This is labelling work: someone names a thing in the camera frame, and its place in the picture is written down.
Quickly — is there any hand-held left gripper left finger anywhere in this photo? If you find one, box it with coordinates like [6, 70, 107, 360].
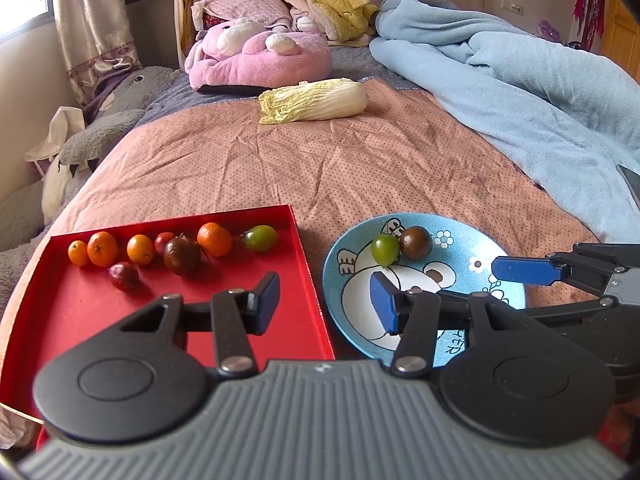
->
[120, 271, 281, 376]

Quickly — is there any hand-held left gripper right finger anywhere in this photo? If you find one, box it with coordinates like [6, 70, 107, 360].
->
[369, 271, 531, 378]

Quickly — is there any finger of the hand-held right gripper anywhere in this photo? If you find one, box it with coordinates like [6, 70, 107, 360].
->
[491, 241, 640, 294]
[521, 297, 622, 330]

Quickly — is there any green tomato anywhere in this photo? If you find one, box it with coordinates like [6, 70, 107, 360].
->
[371, 234, 400, 267]
[243, 225, 278, 253]

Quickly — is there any blue bear print plate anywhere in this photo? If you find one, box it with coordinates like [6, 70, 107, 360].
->
[322, 212, 527, 368]

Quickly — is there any orange mandarin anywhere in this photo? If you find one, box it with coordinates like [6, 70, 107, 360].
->
[87, 231, 119, 268]
[126, 234, 155, 267]
[196, 222, 234, 258]

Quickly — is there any large dark brown tomato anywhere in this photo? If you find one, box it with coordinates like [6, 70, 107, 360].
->
[163, 235, 202, 277]

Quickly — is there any dark red wrinkled fruit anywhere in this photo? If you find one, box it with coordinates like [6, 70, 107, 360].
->
[109, 262, 140, 292]

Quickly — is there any red rectangular tray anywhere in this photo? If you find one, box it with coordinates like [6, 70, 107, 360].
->
[2, 204, 336, 423]

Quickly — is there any salmon dotted blanket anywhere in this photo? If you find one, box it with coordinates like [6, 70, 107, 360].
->
[0, 77, 601, 361]

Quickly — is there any dark metal blade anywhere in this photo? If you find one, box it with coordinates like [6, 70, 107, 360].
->
[616, 164, 640, 212]

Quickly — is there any light blue blanket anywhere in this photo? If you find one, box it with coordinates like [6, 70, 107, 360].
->
[369, 0, 640, 246]

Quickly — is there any napa cabbage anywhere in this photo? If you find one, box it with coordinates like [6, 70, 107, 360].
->
[258, 78, 367, 125]

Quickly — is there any pink plush toy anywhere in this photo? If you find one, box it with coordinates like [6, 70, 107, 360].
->
[184, 17, 333, 93]

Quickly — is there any small purple toy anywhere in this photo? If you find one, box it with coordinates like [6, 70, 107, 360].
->
[536, 20, 564, 42]

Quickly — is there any grey blue bed sheet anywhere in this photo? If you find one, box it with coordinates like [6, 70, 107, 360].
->
[145, 45, 418, 126]

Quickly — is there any grey plush toy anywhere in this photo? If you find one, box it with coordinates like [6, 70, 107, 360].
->
[42, 66, 183, 225]

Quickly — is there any wooden door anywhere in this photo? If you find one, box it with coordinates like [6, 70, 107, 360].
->
[600, 0, 640, 83]

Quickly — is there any grey fleece blanket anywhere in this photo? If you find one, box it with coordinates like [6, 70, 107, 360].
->
[0, 180, 57, 321]

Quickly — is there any white cloth bag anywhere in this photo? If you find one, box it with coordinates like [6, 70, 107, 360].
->
[25, 106, 87, 177]

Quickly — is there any red tassel hanging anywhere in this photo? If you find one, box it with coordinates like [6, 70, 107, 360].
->
[572, 0, 607, 52]

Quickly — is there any pink floral pillow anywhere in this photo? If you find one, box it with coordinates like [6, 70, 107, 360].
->
[192, 0, 292, 31]

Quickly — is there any wooden pole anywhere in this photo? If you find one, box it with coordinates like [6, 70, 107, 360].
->
[172, 0, 206, 70]

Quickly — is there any yellow fleece blanket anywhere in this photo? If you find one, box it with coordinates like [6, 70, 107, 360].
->
[265, 0, 381, 48]

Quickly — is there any floral curtain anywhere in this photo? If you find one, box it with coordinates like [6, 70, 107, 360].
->
[52, 0, 143, 107]

